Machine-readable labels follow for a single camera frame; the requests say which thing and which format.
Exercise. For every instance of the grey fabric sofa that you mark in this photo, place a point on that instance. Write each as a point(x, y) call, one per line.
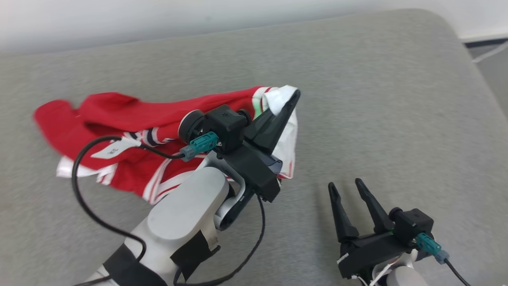
point(357, 79)

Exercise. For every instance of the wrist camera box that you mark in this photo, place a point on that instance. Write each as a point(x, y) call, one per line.
point(224, 123)
point(412, 224)

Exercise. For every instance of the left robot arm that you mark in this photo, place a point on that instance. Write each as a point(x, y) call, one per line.
point(182, 214)

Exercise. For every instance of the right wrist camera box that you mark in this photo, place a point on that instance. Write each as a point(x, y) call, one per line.
point(412, 224)

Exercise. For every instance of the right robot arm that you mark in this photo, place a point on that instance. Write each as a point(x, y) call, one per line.
point(405, 278)

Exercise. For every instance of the red basketball jersey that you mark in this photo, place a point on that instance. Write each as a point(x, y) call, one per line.
point(119, 111)

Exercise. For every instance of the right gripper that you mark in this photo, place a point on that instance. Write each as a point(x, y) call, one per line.
point(369, 250)

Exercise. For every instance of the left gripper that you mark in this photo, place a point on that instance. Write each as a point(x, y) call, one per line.
point(254, 171)

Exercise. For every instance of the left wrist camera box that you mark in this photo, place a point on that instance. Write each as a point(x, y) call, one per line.
point(224, 123)

